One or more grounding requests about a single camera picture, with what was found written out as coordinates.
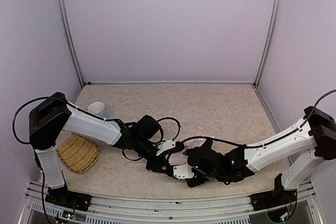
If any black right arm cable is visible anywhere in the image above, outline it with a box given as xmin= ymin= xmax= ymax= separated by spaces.
xmin=181 ymin=89 xmax=336 ymax=151

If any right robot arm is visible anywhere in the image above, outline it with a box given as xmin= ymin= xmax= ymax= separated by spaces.
xmin=187 ymin=106 xmax=335 ymax=190

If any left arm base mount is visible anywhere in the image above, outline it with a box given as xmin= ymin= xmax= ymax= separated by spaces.
xmin=45 ymin=190 xmax=92 ymax=212

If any light blue white mug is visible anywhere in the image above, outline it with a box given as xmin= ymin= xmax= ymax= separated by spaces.
xmin=88 ymin=101 xmax=109 ymax=119

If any woven bamboo tray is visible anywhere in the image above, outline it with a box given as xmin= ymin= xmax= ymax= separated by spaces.
xmin=56 ymin=133 xmax=101 ymax=174

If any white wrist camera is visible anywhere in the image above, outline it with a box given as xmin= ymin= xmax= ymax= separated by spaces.
xmin=156 ymin=140 xmax=184 ymax=156
xmin=173 ymin=164 xmax=195 ymax=180

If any front aluminium rail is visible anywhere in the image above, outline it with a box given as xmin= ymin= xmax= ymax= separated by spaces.
xmin=16 ymin=181 xmax=326 ymax=223

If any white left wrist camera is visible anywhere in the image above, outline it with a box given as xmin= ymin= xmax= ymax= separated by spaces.
xmin=156 ymin=140 xmax=184 ymax=156

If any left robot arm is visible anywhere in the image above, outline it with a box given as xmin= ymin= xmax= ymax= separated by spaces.
xmin=28 ymin=92 xmax=176 ymax=189

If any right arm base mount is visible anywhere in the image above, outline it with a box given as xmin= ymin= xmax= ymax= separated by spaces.
xmin=250 ymin=190 xmax=296 ymax=211

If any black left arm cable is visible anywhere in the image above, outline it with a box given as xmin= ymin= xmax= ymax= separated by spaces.
xmin=12 ymin=97 xmax=182 ymax=162

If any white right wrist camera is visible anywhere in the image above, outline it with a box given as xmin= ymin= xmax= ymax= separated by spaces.
xmin=173 ymin=164 xmax=195 ymax=180

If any left aluminium frame post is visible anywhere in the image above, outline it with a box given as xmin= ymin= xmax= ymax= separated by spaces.
xmin=57 ymin=0 xmax=86 ymax=89

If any pink folding umbrella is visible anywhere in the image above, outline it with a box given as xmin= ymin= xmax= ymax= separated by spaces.
xmin=165 ymin=126 xmax=206 ymax=166

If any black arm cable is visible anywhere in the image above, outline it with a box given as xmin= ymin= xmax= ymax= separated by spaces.
xmin=181 ymin=89 xmax=336 ymax=151
xmin=12 ymin=97 xmax=182 ymax=162

